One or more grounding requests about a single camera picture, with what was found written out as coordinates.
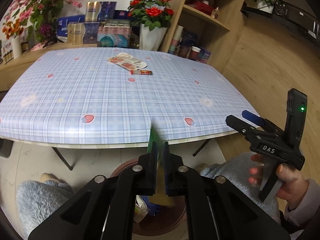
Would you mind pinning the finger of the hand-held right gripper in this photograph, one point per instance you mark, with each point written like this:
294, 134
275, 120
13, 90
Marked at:
253, 117
241, 126

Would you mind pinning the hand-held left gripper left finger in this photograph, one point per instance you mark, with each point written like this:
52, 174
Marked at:
150, 175

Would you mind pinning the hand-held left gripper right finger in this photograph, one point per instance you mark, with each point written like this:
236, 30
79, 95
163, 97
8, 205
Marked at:
172, 175

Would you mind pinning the blue packet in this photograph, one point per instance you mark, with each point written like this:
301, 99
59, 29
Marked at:
152, 208

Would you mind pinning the green yellow snack packet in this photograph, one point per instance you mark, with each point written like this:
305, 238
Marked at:
156, 140

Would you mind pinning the pale printed packet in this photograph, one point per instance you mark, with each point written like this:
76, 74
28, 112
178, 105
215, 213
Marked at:
140, 211

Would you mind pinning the brown plastic bin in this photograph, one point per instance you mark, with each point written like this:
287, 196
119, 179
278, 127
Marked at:
172, 217

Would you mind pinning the person's right forearm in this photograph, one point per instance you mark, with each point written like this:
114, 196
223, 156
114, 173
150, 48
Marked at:
306, 205

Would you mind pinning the person's right hand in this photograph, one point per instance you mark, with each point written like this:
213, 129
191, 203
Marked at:
292, 185

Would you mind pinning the beige slipper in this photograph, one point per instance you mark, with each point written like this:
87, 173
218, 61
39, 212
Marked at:
202, 168
50, 177

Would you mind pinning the metal table leg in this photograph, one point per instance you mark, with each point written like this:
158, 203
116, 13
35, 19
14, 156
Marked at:
201, 148
62, 158

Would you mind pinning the person's right leg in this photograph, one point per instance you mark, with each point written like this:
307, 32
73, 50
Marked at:
230, 170

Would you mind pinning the person's leg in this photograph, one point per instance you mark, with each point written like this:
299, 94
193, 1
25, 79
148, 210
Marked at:
42, 205
230, 170

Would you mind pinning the small blue carton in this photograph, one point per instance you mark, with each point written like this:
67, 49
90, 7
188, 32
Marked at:
205, 56

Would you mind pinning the red paper cup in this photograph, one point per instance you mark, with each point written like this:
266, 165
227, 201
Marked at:
194, 54

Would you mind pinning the brown plastic cup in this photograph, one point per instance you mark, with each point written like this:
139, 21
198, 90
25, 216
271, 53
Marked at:
184, 52

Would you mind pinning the red stick packet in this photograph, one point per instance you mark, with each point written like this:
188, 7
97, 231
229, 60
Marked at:
142, 73

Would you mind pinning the dark blue printed box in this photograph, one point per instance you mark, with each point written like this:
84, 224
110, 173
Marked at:
190, 37

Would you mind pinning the stack of pastel cups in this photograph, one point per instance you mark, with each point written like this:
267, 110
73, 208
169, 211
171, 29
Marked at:
176, 40

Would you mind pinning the small gold bottle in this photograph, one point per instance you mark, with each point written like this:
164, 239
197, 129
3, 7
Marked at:
215, 13

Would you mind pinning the white flower pot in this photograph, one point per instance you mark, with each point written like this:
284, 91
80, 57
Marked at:
265, 7

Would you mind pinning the person's left leg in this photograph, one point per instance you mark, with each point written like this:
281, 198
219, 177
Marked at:
42, 205

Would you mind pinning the pink printed wrapper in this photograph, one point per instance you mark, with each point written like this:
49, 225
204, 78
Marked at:
126, 60

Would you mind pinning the red basket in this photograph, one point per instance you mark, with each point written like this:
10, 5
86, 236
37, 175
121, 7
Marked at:
202, 6

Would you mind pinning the white angular vase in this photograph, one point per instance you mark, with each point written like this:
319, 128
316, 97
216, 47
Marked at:
151, 38

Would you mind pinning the shrink-wrapped bottle pack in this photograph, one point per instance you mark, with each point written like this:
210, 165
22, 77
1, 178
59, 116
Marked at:
113, 36

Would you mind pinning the red rose bouquet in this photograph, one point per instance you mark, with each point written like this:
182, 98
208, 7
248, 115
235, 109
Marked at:
151, 10

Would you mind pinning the small dark blue box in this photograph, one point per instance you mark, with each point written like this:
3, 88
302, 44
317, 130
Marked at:
122, 15

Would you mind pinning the pink pouch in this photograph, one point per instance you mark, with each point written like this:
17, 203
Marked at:
42, 47

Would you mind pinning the blue and white box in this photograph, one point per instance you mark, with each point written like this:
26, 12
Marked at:
66, 26

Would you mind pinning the tall gold and blue box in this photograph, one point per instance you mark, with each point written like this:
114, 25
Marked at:
100, 11

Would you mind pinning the purple flowers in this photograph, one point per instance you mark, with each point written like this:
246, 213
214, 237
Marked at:
45, 31

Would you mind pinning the slim white vase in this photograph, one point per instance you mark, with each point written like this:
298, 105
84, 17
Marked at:
16, 47

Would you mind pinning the row of small brown bottles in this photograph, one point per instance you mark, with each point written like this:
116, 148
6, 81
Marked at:
6, 53

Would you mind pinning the orange flowers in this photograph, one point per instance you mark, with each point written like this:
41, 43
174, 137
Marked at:
12, 30

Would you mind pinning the pink blossom arrangement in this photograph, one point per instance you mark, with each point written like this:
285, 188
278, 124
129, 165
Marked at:
42, 2

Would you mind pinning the black wall shelf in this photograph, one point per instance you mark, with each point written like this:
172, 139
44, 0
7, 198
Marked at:
295, 17

